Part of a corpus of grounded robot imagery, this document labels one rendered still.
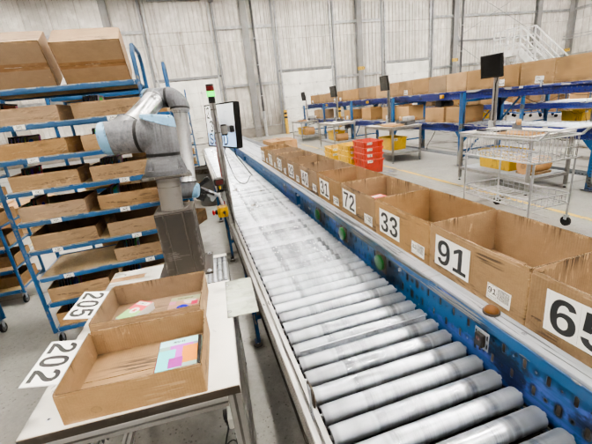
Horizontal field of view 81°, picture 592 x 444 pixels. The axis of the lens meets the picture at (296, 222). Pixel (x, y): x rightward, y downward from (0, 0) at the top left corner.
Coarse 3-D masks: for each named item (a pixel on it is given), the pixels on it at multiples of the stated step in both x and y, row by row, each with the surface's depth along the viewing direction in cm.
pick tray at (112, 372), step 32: (160, 320) 118; (192, 320) 121; (96, 352) 116; (128, 352) 117; (64, 384) 95; (96, 384) 104; (128, 384) 92; (160, 384) 94; (192, 384) 96; (64, 416) 91; (96, 416) 93
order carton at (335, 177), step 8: (344, 168) 233; (352, 168) 235; (360, 168) 229; (320, 176) 222; (328, 176) 231; (336, 176) 233; (344, 176) 235; (352, 176) 236; (360, 176) 231; (368, 176) 220; (376, 176) 198; (336, 184) 199; (320, 192) 229; (336, 192) 201; (328, 200) 217
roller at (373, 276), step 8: (376, 272) 153; (344, 280) 149; (352, 280) 149; (360, 280) 150; (368, 280) 151; (312, 288) 146; (320, 288) 146; (328, 288) 146; (336, 288) 147; (280, 296) 142; (288, 296) 143; (296, 296) 143; (304, 296) 144; (272, 304) 142
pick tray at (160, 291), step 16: (192, 272) 149; (112, 288) 143; (128, 288) 146; (144, 288) 147; (160, 288) 149; (176, 288) 150; (192, 288) 151; (112, 304) 141; (128, 304) 148; (160, 304) 145; (96, 320) 125; (112, 320) 137; (128, 320) 121; (144, 320) 122
